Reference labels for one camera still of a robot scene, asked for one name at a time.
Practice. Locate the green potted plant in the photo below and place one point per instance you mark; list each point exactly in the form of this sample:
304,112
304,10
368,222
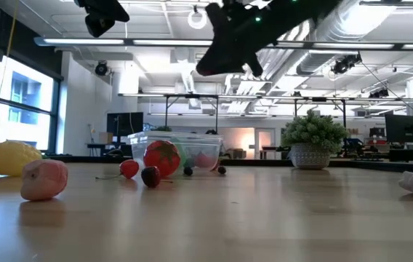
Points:
313,134

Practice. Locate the clear plastic tupperware container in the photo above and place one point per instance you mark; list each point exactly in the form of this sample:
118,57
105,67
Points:
137,145

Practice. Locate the black metal rig frame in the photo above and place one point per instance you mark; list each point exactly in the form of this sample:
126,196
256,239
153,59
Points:
192,96
319,99

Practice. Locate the black computer monitor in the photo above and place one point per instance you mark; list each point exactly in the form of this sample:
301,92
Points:
404,128
124,123

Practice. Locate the large window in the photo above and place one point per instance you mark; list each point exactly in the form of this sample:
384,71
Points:
24,109

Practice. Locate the red toy cherry pair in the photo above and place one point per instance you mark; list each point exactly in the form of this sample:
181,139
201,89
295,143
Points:
221,170

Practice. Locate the long ceiling light fixture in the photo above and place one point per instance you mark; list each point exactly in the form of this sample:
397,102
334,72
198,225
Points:
352,46
83,41

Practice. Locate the black hanging camera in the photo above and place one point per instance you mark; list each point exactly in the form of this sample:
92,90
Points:
344,64
101,68

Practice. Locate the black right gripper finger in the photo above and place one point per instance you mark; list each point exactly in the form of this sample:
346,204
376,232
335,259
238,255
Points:
224,62

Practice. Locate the pink toy peach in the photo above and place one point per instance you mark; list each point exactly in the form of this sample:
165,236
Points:
43,180

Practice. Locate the red toy strawberry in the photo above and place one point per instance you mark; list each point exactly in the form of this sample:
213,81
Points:
203,161

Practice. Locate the dark background table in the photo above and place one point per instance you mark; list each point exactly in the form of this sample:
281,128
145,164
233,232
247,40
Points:
108,146

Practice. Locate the small dark toy berry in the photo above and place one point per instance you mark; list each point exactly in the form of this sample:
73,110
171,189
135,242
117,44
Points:
188,171

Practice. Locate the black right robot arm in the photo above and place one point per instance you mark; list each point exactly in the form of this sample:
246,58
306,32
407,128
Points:
293,18

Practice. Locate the light green toy cabbage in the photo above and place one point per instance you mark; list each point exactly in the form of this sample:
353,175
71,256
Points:
184,151

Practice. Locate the yellow toy pineapple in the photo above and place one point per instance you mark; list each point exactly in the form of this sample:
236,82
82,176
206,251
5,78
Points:
10,158

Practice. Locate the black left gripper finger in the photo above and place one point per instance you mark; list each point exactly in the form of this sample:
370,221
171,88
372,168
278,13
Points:
107,25
93,26

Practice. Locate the silver ventilation duct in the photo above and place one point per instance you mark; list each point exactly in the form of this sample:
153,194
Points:
355,22

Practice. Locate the red toy cherry with stem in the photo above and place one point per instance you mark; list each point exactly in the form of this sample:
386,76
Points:
129,169

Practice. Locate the red toy tomato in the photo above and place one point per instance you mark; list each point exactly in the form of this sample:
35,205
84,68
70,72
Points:
161,160

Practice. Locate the dark red toy cherry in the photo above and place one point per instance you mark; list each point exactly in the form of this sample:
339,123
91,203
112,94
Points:
151,177

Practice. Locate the lit doorway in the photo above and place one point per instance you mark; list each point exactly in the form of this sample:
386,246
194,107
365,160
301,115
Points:
264,143

